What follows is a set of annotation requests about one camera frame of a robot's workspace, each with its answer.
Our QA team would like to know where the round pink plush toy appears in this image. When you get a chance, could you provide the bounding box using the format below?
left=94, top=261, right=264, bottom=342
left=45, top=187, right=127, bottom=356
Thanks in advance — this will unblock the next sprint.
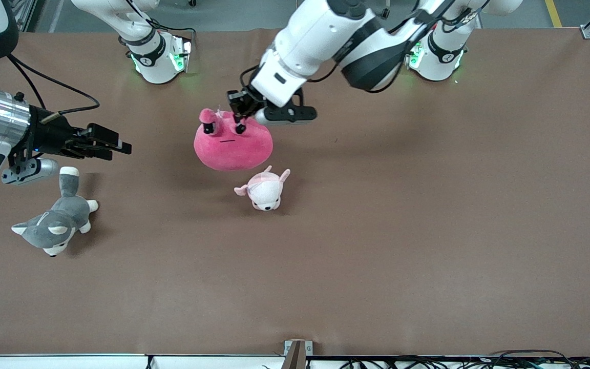
left=194, top=108, right=274, bottom=171

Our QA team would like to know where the small pale pink plush dog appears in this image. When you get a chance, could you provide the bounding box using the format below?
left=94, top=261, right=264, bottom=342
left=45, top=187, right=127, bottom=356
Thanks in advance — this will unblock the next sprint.
left=234, top=165, right=291, bottom=212

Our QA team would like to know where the grey white plush husky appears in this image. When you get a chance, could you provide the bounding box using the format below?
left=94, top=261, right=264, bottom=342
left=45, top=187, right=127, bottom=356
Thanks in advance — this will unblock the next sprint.
left=11, top=167, right=99, bottom=258

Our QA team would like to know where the brown table cover sheet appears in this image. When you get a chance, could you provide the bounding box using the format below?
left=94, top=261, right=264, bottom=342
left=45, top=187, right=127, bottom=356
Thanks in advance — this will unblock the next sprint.
left=0, top=27, right=590, bottom=357

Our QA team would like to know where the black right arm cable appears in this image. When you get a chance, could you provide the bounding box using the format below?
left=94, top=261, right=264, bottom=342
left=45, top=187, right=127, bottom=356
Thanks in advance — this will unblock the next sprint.
left=7, top=53, right=101, bottom=124

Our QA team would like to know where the black base cable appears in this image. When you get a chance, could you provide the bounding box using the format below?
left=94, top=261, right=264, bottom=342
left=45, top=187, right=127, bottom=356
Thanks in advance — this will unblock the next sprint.
left=118, top=0, right=197, bottom=49

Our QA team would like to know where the white table edge rail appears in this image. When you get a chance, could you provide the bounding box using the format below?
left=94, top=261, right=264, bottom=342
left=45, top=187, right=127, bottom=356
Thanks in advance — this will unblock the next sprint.
left=0, top=353, right=590, bottom=369

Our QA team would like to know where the metal table edge bracket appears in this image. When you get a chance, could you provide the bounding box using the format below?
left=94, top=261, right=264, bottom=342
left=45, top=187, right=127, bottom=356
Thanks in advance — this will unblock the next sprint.
left=283, top=340, right=313, bottom=369

